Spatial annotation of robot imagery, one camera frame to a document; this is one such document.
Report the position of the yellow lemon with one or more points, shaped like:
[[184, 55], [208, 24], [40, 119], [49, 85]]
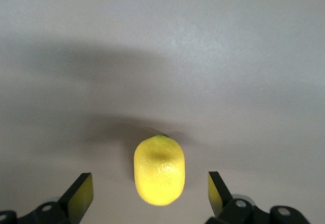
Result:
[[159, 170]]

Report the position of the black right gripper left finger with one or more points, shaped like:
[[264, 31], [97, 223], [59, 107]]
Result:
[[76, 198]]

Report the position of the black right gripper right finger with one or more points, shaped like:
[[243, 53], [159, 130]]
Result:
[[221, 198]]

